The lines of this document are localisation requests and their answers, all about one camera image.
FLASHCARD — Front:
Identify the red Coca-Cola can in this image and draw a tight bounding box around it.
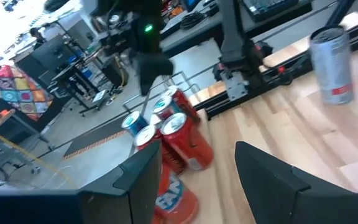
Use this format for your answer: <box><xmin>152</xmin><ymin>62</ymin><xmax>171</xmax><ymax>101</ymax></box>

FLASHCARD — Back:
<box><xmin>166</xmin><ymin>85</ymin><xmax>202</xmax><ymax>127</ymax></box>

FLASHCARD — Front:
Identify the black aluminium table frame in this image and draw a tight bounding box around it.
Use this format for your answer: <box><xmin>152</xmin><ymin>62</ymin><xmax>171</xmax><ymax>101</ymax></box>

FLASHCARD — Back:
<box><xmin>194</xmin><ymin>0</ymin><xmax>358</xmax><ymax>121</ymax></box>

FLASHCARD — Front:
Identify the colourful poster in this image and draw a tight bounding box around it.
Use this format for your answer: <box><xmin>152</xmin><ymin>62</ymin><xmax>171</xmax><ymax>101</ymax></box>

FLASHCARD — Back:
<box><xmin>0</xmin><ymin>64</ymin><xmax>55</xmax><ymax>122</ymax></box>

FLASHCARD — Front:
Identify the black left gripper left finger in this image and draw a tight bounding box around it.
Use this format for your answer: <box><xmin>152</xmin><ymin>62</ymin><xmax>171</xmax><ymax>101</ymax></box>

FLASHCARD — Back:
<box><xmin>0</xmin><ymin>139</ymin><xmax>163</xmax><ymax>224</ymax></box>

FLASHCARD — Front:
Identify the black standing desk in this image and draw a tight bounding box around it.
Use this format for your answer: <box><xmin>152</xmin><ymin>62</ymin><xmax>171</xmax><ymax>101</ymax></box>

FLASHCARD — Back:
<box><xmin>51</xmin><ymin>57</ymin><xmax>105</xmax><ymax>118</ymax></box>

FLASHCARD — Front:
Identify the black computer monitor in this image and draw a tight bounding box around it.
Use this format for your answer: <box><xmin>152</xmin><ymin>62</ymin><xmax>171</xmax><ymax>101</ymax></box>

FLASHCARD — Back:
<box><xmin>31</xmin><ymin>34</ymin><xmax>74</xmax><ymax>68</ymax></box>

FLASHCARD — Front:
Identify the red Fanta strawberry can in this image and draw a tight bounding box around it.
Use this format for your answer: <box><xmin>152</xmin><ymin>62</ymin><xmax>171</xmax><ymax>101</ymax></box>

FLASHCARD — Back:
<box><xmin>152</xmin><ymin>163</ymin><xmax>200</xmax><ymax>224</ymax></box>

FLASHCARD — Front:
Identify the orange striped floor mat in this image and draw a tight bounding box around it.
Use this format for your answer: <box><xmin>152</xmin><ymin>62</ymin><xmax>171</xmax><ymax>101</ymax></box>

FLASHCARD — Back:
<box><xmin>63</xmin><ymin>114</ymin><xmax>136</xmax><ymax>161</ymax></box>

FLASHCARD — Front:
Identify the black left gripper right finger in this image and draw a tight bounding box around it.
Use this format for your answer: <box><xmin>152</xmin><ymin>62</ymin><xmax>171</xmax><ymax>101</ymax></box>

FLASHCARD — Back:
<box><xmin>234</xmin><ymin>141</ymin><xmax>358</xmax><ymax>224</ymax></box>

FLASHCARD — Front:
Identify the computer desk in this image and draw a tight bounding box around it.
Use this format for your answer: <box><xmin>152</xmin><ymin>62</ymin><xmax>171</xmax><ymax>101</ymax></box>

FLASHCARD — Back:
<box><xmin>158</xmin><ymin>0</ymin><xmax>313</xmax><ymax>58</ymax></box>

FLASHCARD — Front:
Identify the grey metal rack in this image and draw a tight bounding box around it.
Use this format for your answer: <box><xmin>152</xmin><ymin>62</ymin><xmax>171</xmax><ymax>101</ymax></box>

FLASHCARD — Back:
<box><xmin>0</xmin><ymin>108</ymin><xmax>55</xmax><ymax>190</ymax></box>

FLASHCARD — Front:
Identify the white paper sheet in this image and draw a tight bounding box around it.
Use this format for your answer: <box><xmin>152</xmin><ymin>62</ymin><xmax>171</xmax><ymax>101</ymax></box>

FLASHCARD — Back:
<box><xmin>91</xmin><ymin>89</ymin><xmax>108</xmax><ymax>103</ymax></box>

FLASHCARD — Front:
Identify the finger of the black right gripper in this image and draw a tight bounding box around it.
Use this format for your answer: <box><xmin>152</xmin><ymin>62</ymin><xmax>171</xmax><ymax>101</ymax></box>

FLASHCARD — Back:
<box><xmin>135</xmin><ymin>52</ymin><xmax>175</xmax><ymax>96</ymax></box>

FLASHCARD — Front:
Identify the black keyboard with blue keys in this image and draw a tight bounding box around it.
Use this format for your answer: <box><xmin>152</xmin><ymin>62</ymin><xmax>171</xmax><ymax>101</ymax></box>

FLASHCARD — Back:
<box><xmin>242</xmin><ymin>0</ymin><xmax>301</xmax><ymax>15</ymax></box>

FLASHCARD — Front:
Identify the black computer tower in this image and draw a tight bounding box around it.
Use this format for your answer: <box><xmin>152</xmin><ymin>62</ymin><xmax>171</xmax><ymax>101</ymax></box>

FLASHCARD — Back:
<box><xmin>101</xmin><ymin>55</ymin><xmax>129</xmax><ymax>88</ymax></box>

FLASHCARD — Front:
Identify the red soda can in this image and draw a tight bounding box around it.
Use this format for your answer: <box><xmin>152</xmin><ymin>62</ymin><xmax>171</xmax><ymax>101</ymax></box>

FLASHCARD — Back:
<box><xmin>134</xmin><ymin>125</ymin><xmax>186</xmax><ymax>175</ymax></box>
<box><xmin>159</xmin><ymin>112</ymin><xmax>214</xmax><ymax>171</ymax></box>

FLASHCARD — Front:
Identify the person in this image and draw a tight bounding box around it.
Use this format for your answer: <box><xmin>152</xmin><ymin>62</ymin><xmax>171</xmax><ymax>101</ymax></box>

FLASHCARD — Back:
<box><xmin>29</xmin><ymin>27</ymin><xmax>48</xmax><ymax>50</ymax></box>

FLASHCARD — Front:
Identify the coiled black cable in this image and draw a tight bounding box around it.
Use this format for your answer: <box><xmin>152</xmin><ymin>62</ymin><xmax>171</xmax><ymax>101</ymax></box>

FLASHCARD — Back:
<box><xmin>180</xmin><ymin>11</ymin><xmax>205</xmax><ymax>31</ymax></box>

